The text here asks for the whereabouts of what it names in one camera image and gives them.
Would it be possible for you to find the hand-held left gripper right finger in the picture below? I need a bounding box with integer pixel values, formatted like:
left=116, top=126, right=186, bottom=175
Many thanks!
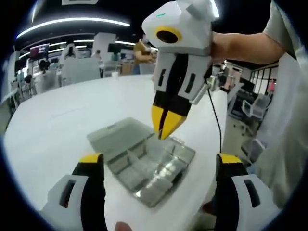
left=215, top=153, right=282, bottom=231

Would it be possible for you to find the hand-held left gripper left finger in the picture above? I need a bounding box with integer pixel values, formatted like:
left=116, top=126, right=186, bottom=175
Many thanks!
left=38, top=152, right=107, bottom=231

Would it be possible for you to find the transparent grey box guide fixture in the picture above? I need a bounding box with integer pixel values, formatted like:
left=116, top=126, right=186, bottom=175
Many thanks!
left=86, top=117, right=196, bottom=208

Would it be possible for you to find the clear plastic divider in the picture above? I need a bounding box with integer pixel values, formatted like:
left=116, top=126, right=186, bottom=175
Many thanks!
left=157, top=134, right=175, bottom=167

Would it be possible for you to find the person's left hand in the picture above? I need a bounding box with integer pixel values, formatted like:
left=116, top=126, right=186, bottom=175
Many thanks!
left=114, top=221, right=133, bottom=231

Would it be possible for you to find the white office chair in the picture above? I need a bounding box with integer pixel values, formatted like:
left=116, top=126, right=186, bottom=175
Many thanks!
left=242, top=93, right=270, bottom=119

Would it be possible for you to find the white frosted partition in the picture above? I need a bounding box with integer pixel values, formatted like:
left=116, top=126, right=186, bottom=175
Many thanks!
left=62, top=58, right=101, bottom=85

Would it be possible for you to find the person's grey shirt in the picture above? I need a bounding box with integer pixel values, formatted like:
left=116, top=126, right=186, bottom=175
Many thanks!
left=255, top=0, right=308, bottom=210

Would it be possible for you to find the white gaming chair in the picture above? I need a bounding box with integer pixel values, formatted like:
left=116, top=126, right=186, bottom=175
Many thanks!
left=61, top=44, right=80, bottom=61

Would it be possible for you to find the curved ceiling light strip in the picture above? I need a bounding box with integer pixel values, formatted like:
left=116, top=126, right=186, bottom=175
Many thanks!
left=17, top=18, right=131, bottom=39

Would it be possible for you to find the black cable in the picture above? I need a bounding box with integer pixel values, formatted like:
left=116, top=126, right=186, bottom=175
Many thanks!
left=205, top=88, right=223, bottom=156

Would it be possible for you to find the wall screen red picture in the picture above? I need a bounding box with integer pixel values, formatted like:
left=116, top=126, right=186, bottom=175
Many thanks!
left=30, top=43, right=50, bottom=58

